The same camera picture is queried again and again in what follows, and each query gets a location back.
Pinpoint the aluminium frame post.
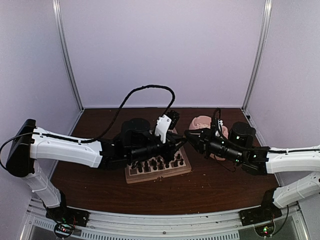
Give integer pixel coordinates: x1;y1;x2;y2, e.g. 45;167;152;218
52;0;84;112
241;0;273;113

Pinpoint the left aluminium frame post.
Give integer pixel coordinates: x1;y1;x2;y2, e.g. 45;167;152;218
52;0;84;112

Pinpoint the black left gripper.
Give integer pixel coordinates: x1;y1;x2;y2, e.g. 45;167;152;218
127;133;187;163

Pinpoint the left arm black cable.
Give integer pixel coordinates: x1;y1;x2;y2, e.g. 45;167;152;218
0;85;176;171

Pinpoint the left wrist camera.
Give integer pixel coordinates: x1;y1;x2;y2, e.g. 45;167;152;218
153;110;180;144

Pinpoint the dark king chess piece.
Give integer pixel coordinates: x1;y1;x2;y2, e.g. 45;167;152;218
152;162;157;171

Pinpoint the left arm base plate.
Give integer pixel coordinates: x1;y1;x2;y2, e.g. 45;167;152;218
45;206;90;227

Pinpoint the wooden chess board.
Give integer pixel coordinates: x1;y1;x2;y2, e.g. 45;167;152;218
124;129;192;184

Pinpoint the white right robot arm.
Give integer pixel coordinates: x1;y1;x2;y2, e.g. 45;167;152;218
184;118;320;221

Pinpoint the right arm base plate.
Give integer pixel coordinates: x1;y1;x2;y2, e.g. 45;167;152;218
239;206;282;226

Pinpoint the right aluminium frame post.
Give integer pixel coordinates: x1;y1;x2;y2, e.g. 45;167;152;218
241;0;273;113

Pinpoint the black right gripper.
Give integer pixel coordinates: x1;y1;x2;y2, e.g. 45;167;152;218
183;127;243;165

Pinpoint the front aluminium rail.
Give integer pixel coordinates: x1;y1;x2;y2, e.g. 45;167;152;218
17;198;311;240

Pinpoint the dark bishop chess piece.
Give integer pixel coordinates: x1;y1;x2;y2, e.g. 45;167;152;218
144;162;150;172

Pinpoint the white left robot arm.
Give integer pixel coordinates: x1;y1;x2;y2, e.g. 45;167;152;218
3;118;186;222

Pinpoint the pink double bowl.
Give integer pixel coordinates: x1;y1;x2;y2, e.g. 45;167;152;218
188;114;230;161

